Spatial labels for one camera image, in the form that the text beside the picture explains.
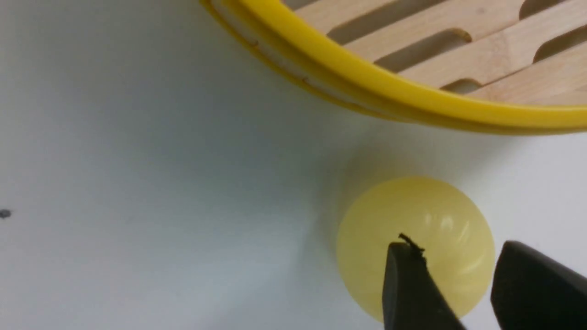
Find bamboo steamer tray yellow rim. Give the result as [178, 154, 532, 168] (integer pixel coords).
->
[201, 0, 587, 135]

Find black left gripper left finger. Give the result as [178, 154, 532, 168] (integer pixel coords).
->
[382, 233, 465, 330]

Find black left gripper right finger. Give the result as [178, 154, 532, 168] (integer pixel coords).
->
[490, 241, 587, 330]

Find yellow bun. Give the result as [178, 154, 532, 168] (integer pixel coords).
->
[336, 177, 496, 322]

